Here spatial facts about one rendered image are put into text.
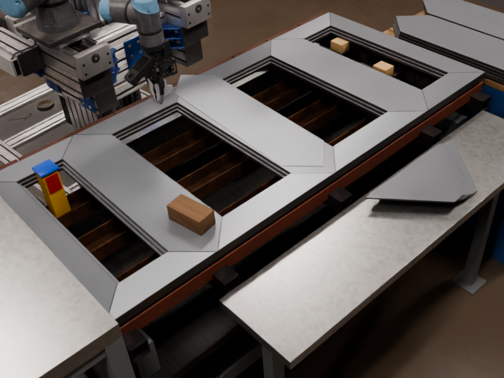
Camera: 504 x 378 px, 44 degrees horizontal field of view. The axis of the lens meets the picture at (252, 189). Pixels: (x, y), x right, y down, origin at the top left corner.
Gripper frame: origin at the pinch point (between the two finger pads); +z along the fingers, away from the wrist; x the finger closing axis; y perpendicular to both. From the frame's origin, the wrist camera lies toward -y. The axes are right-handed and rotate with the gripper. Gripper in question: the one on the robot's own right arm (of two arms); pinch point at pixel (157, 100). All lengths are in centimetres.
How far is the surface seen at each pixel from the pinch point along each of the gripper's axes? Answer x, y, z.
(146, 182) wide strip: -24.9, -23.8, 6.3
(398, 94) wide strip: -50, 63, 7
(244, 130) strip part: -26.6, 13.8, 6.6
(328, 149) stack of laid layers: -53, 24, 7
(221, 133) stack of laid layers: -21.1, 8.4, 7.4
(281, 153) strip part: -44.0, 13.0, 6.8
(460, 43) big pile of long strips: -46, 107, 7
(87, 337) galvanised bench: -77, -70, -14
